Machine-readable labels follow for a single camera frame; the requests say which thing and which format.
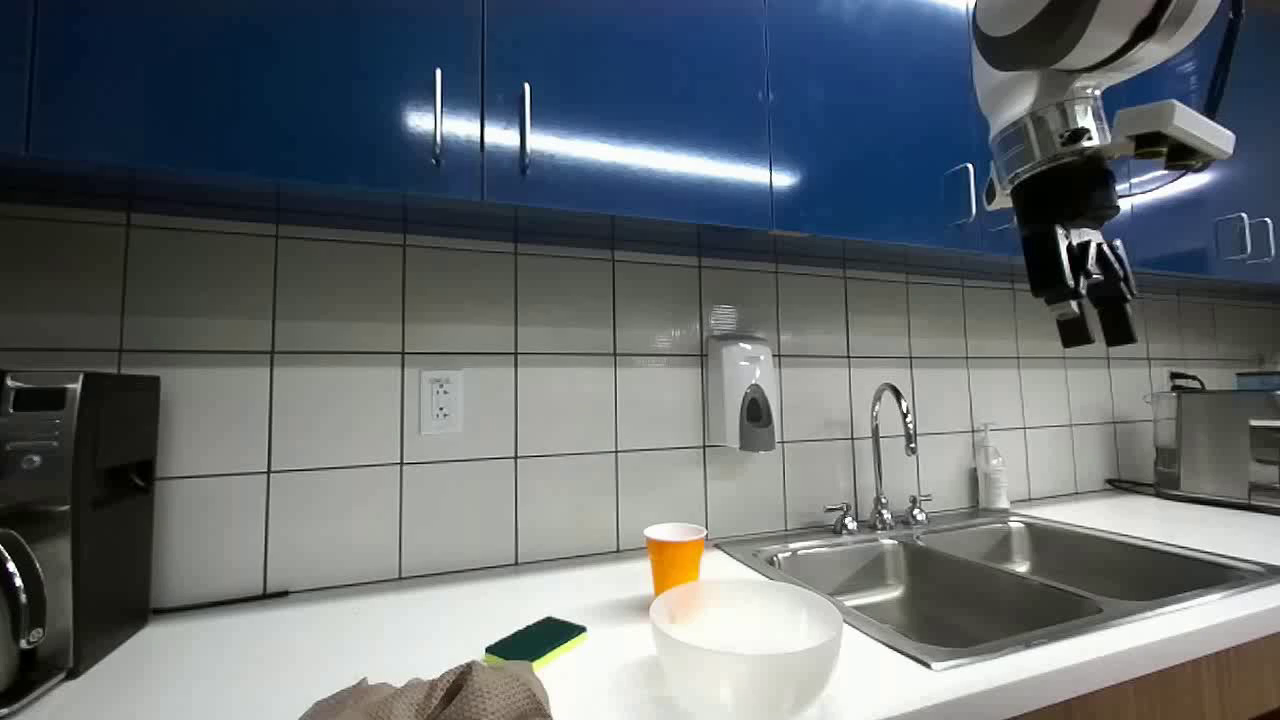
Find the wooden base cabinet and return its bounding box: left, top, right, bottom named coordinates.
left=1016, top=632, right=1280, bottom=720

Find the brown waffle towel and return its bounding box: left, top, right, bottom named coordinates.
left=297, top=655, right=556, bottom=720

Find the green yellow sponge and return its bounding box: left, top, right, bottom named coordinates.
left=480, top=614, right=593, bottom=678

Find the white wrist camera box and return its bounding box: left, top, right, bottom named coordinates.
left=1114, top=98, right=1239, bottom=176

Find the chrome gooseneck faucet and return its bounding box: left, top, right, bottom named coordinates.
left=868, top=380, right=923, bottom=533

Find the orange plastic cup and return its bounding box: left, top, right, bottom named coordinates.
left=640, top=519, right=714, bottom=599

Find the white wall outlet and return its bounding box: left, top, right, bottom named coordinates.
left=415, top=367, right=467, bottom=438

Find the clear pump soap bottle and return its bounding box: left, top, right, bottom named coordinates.
left=971, top=424, right=1014, bottom=514

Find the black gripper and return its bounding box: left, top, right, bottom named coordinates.
left=1008, top=153, right=1145, bottom=354

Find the white wall soap dispenser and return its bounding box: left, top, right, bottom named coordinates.
left=700, top=302, right=786, bottom=455

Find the steel countertop appliance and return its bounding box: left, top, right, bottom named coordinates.
left=1151, top=367, right=1280, bottom=514

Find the blue cabinet door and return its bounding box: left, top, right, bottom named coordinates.
left=769, top=0, right=993, bottom=253
left=0, top=0, right=33, bottom=166
left=26, top=0, right=490, bottom=206
left=976, top=64, right=1253, bottom=281
left=1236, top=0, right=1280, bottom=285
left=477, top=0, right=779, bottom=232

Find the black coffee machine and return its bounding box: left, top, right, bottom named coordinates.
left=0, top=367, right=163, bottom=717

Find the steel double sink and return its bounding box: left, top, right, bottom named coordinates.
left=716, top=508, right=1280, bottom=671

